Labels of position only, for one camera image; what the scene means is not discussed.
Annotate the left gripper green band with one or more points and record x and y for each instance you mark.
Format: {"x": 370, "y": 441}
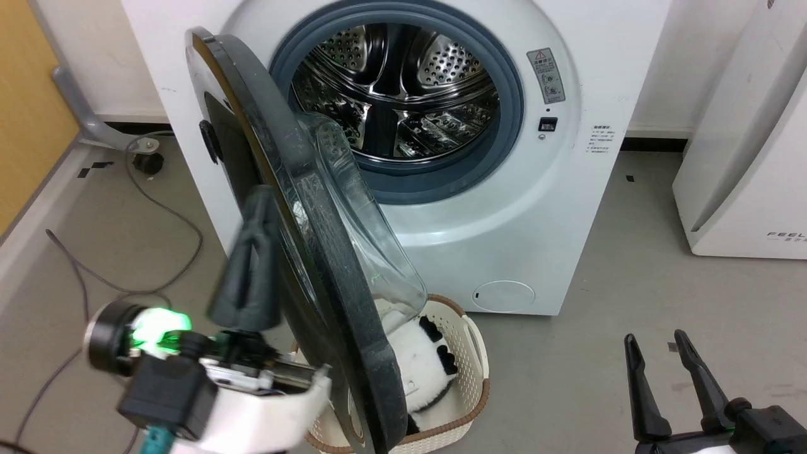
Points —
{"x": 277, "y": 403}

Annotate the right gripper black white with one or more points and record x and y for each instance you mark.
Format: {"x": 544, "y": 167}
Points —
{"x": 769, "y": 432}

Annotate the round black washing machine door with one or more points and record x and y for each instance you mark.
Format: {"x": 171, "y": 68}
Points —
{"x": 328, "y": 252}

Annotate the white front-load washing machine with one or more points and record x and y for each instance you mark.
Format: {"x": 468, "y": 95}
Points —
{"x": 555, "y": 208}

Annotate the black floor plug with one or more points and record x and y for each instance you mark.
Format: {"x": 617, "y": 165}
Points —
{"x": 148, "y": 163}

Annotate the black and white panda plush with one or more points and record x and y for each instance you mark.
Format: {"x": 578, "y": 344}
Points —
{"x": 419, "y": 366}

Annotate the round white filter cover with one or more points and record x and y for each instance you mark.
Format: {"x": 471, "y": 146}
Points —
{"x": 503, "y": 296}

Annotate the cream woven laundry basket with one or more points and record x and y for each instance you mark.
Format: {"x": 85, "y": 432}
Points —
{"x": 471, "y": 353}

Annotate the white floor-standing appliance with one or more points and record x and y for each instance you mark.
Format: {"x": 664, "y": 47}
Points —
{"x": 750, "y": 157}

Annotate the small printed text label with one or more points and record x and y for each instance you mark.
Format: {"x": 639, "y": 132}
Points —
{"x": 601, "y": 140}

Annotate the yellow wooden panel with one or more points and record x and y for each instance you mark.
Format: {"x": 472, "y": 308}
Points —
{"x": 28, "y": 107}

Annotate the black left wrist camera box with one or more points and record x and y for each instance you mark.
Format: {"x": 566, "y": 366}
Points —
{"x": 167, "y": 400}

